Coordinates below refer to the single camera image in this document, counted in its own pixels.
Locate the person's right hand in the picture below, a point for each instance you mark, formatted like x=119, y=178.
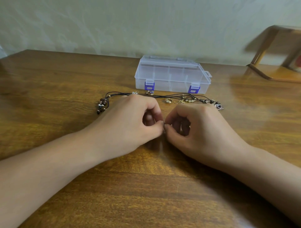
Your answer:
x=204, y=134

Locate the person's left hand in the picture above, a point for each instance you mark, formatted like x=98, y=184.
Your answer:
x=122, y=127

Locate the clear plastic organizer box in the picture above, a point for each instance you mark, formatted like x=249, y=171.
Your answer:
x=173, y=75

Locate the person's left forearm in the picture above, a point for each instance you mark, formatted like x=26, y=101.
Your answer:
x=37, y=181

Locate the person's right forearm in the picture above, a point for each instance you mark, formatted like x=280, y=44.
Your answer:
x=277, y=188

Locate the wooden shelf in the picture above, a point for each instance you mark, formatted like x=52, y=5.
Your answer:
x=277, y=70

